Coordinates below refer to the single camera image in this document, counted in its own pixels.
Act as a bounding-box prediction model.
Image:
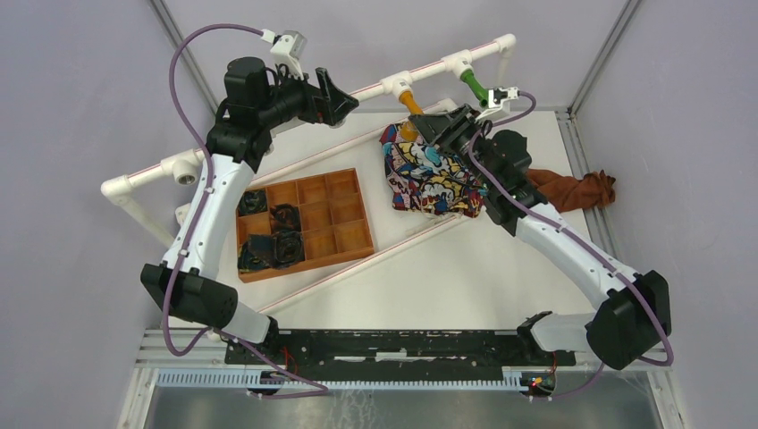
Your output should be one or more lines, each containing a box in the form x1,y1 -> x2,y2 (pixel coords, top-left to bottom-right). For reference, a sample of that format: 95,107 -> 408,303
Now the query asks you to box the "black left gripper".
259,63 -> 359,130

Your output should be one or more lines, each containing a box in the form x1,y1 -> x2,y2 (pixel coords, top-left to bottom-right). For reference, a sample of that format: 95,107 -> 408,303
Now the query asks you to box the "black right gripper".
408,104 -> 497,193

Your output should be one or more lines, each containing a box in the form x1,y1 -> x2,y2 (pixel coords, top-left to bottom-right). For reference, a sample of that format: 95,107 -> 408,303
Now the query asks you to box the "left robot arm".
140,57 -> 359,364

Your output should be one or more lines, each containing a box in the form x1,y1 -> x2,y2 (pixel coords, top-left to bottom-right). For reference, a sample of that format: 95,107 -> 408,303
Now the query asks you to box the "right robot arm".
408,105 -> 674,370

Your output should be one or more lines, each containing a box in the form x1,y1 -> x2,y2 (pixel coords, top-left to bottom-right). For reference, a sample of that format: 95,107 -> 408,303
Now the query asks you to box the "green plastic water faucet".
459,69 -> 489,107

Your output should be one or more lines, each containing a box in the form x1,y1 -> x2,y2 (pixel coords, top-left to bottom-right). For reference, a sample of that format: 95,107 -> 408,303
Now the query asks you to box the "comic print cloth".
379,122 -> 486,218

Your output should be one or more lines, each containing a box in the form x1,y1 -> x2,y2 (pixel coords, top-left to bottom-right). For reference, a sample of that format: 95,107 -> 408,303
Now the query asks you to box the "wooden compartment tray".
236,169 -> 375,283

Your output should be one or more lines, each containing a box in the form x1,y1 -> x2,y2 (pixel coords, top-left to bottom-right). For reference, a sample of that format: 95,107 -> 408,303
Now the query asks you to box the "brown cloth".
526,169 -> 617,213

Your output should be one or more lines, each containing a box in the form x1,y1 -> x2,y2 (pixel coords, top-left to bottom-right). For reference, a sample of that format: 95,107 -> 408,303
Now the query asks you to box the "dark patterned rolled cloth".
237,231 -> 305,273

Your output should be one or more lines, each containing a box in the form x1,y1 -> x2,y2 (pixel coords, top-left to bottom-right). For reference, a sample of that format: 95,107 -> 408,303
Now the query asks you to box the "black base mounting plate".
260,329 -> 577,383

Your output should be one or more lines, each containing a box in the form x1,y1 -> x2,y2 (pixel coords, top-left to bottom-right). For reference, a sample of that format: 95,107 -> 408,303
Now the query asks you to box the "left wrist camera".
261,29 -> 307,80

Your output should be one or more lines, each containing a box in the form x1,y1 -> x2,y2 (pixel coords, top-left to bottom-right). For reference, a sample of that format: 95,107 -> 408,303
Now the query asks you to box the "white pvc pipe frame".
99,33 -> 518,348

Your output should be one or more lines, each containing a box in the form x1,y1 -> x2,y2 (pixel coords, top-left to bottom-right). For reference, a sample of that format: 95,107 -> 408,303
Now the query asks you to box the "white slotted cable duct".
155,368 -> 527,392

